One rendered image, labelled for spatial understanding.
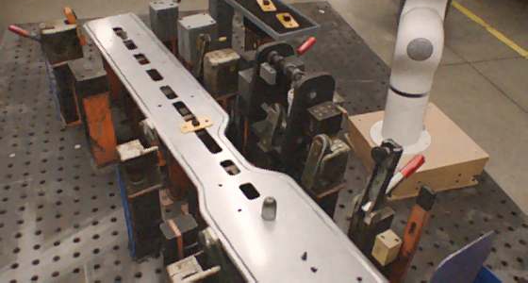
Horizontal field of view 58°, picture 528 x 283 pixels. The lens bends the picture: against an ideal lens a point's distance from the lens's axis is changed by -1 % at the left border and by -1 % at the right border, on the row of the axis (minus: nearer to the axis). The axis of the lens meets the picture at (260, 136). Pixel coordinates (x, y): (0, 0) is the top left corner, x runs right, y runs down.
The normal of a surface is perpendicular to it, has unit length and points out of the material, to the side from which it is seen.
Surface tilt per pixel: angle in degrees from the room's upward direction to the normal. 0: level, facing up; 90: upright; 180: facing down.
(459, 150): 4
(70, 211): 0
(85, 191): 0
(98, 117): 90
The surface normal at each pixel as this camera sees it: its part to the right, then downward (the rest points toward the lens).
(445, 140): -0.01, -0.81
